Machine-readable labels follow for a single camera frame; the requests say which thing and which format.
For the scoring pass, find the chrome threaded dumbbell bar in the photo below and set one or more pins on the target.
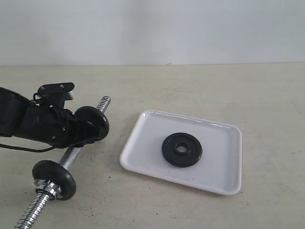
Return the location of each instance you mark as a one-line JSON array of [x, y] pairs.
[[33, 211]]

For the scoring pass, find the chrome spinlock collar nut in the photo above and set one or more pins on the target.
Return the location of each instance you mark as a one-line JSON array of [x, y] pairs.
[[48, 188]]

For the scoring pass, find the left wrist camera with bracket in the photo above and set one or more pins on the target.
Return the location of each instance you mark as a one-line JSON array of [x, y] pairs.
[[57, 93]]

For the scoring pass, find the black weight plate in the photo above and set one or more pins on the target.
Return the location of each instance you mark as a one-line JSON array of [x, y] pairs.
[[57, 174], [182, 149]]

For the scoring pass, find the black weight plate end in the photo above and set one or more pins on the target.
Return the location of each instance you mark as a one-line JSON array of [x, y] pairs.
[[89, 113]]

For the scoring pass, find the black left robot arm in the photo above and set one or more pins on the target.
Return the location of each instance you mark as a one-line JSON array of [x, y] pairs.
[[10, 98]]

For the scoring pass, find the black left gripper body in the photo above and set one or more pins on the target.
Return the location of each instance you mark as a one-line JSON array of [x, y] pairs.
[[54, 126]]

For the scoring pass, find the white rectangular plastic tray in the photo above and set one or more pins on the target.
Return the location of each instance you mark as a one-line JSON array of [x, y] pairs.
[[219, 170]]

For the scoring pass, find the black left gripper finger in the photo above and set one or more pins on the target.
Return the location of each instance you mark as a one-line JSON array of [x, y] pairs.
[[90, 132]]

